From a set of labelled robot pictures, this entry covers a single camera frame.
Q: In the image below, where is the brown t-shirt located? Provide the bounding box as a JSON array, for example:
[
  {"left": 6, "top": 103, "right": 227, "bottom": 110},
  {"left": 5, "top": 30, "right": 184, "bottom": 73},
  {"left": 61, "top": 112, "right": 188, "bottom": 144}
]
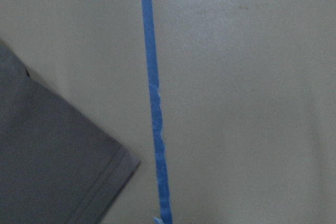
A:
[{"left": 1, "top": 45, "right": 139, "bottom": 223}]

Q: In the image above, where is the blue tape line crosswise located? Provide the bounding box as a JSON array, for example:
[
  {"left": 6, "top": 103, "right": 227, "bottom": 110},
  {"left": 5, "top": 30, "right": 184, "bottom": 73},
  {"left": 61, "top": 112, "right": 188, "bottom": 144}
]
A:
[{"left": 141, "top": 0, "right": 173, "bottom": 224}]

